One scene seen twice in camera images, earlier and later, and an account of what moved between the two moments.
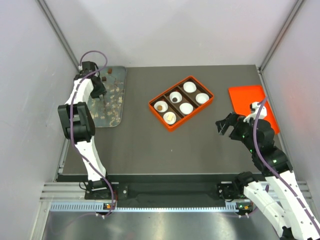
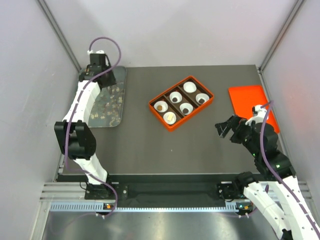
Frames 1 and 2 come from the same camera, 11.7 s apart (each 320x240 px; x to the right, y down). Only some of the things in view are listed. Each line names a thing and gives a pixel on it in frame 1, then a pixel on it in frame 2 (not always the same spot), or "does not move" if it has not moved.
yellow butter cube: [170, 117] does not move
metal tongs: [104, 102] to [111, 91]
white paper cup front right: [165, 117] does not move
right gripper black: [233, 119] does not move
